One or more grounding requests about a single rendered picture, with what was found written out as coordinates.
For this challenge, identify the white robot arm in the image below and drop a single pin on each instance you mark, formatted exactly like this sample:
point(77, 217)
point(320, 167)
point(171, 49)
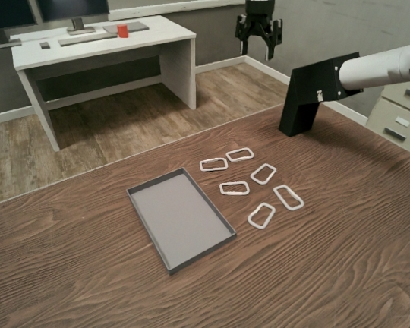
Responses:
point(384, 68)

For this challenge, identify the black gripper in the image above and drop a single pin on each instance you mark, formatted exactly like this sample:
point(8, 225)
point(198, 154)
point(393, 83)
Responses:
point(259, 25)

